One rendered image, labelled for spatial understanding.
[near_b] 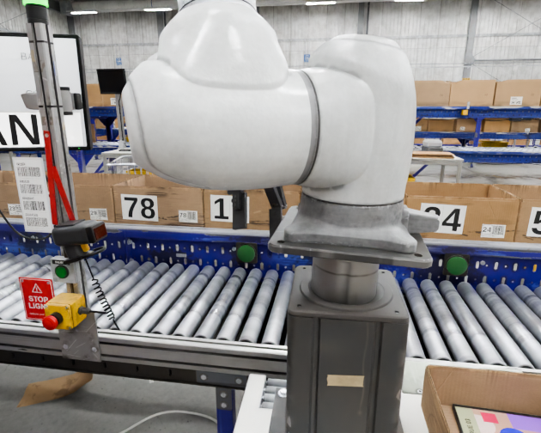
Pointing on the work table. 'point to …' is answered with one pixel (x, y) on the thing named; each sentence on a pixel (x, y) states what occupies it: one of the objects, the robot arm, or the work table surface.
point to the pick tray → (484, 393)
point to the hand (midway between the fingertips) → (258, 228)
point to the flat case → (501, 421)
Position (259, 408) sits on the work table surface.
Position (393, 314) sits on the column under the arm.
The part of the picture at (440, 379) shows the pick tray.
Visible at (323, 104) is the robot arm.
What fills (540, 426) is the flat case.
